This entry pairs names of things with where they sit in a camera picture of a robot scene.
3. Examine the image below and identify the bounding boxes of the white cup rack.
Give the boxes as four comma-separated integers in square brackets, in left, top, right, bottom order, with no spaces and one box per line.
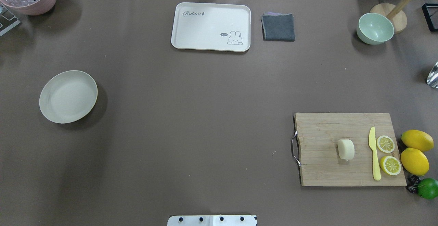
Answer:
[0,3,21,36]

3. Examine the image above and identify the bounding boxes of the mint green bowl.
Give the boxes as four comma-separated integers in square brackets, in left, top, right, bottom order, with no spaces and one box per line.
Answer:
[356,13,395,45]

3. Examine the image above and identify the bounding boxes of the green lime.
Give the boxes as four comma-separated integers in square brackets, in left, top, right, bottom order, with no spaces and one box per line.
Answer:
[418,178,438,200]

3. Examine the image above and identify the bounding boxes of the white steamed bun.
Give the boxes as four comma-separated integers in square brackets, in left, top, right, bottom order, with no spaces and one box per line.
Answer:
[337,139,355,160]

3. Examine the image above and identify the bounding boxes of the bamboo cutting board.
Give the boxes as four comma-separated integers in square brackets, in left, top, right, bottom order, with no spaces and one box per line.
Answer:
[294,113,406,187]

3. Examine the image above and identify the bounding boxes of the whole lemon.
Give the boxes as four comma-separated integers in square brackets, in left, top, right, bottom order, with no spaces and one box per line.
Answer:
[400,148,429,176]
[401,129,434,152]

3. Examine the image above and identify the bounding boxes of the upper lemon slice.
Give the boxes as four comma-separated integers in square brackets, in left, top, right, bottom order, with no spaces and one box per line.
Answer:
[376,135,396,154]

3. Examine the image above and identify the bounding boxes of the upper whole lemon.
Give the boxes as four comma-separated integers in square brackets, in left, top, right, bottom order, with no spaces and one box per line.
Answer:
[401,129,434,152]

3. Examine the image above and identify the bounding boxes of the silver metal scoop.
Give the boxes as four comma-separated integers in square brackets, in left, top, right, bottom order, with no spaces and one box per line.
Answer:
[426,62,438,88]

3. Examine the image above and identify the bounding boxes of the lower whole lemon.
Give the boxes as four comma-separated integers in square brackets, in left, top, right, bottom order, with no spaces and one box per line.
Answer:
[400,148,429,176]

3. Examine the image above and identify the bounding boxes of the black frame tray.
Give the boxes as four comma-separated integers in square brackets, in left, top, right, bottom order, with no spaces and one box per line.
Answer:
[421,3,438,32]

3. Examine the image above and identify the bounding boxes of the dark grey folded cloth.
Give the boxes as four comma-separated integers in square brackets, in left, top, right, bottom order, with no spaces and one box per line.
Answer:
[261,12,296,42]

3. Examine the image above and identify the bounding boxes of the lemon slice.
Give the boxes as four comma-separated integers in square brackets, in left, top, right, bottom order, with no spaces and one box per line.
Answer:
[379,156,403,176]
[376,135,396,154]

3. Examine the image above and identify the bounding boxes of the dark cherries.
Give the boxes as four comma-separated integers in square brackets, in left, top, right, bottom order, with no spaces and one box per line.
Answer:
[406,175,422,194]

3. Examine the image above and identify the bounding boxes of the cream rabbit tray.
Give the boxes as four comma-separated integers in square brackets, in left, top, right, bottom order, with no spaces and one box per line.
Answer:
[171,2,251,52]

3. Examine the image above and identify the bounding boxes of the yellow plastic knife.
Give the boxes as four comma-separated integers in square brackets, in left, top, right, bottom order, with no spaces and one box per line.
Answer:
[368,126,381,181]

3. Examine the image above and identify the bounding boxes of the lower lemon slice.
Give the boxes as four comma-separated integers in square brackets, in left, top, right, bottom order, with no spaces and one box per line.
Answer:
[379,156,403,176]

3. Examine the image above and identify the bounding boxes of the beige round plate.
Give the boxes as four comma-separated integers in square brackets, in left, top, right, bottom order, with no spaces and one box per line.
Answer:
[39,70,98,124]

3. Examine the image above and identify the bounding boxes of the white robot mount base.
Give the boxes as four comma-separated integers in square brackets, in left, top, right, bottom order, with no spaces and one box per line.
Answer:
[167,215,258,226]

